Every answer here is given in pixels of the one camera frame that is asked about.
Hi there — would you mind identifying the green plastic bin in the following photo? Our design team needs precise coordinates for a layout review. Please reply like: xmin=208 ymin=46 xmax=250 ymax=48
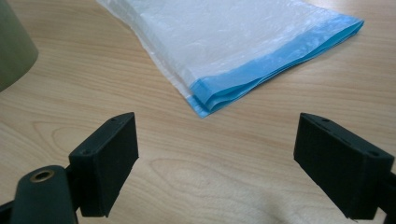
xmin=0 ymin=0 xmax=39 ymax=93

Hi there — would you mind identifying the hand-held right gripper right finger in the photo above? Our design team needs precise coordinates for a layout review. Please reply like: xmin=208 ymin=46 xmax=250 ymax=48
xmin=292 ymin=112 xmax=396 ymax=221

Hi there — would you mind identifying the white plastic bag blue edge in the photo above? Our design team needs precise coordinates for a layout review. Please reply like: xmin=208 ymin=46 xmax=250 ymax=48
xmin=95 ymin=0 xmax=365 ymax=119

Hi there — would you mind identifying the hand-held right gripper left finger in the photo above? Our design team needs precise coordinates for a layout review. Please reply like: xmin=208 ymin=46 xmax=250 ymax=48
xmin=68 ymin=111 xmax=140 ymax=218

